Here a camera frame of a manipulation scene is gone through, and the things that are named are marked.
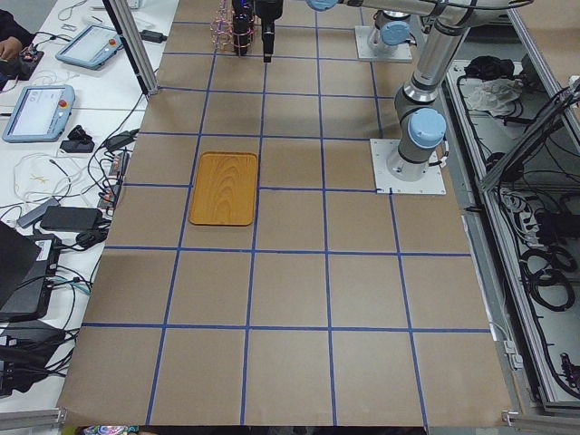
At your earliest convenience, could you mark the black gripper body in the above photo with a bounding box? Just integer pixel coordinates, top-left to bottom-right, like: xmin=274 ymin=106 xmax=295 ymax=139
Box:
xmin=254 ymin=0 xmax=284 ymax=22

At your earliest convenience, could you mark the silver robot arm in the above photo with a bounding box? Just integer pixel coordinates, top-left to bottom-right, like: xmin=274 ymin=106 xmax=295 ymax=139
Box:
xmin=345 ymin=1 xmax=515 ymax=182

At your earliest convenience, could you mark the dark wine bottle inner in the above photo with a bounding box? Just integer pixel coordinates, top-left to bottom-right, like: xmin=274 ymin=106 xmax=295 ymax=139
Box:
xmin=232 ymin=0 xmax=254 ymax=56

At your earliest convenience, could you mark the wooden tray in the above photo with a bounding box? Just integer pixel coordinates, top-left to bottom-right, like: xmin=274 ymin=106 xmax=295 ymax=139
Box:
xmin=188 ymin=151 xmax=258 ymax=227

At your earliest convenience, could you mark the person hand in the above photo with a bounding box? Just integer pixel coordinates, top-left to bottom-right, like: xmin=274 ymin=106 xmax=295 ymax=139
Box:
xmin=0 ymin=36 xmax=23 ymax=62

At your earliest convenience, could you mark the teach pendant far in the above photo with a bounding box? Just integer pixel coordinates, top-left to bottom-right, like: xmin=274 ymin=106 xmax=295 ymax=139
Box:
xmin=55 ymin=24 xmax=123 ymax=70

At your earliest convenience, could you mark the teach pendant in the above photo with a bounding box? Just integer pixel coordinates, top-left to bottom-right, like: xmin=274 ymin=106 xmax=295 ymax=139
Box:
xmin=55 ymin=24 xmax=123 ymax=70
xmin=2 ymin=84 xmax=75 ymax=143

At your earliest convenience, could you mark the white crumpled cloth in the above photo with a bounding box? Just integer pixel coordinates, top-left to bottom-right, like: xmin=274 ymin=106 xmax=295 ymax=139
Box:
xmin=466 ymin=79 xmax=523 ymax=117

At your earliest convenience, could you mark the teach pendant near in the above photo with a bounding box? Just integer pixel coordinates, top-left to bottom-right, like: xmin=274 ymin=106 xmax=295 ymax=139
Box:
xmin=2 ymin=84 xmax=75 ymax=143

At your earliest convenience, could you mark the black power adapter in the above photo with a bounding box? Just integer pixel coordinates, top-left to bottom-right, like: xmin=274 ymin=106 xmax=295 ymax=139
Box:
xmin=40 ymin=206 xmax=102 ymax=232

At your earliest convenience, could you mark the copper wire wine rack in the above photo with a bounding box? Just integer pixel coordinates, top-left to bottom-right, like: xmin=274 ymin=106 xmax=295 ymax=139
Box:
xmin=210 ymin=1 xmax=256 ymax=54

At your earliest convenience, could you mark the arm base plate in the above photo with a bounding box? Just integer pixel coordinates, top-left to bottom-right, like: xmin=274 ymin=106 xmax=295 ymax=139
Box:
xmin=370 ymin=139 xmax=446 ymax=196
xmin=354 ymin=25 xmax=412 ymax=63

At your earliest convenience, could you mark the aluminium frame post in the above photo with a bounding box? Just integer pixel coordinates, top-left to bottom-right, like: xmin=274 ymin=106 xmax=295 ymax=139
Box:
xmin=102 ymin=0 xmax=159 ymax=98

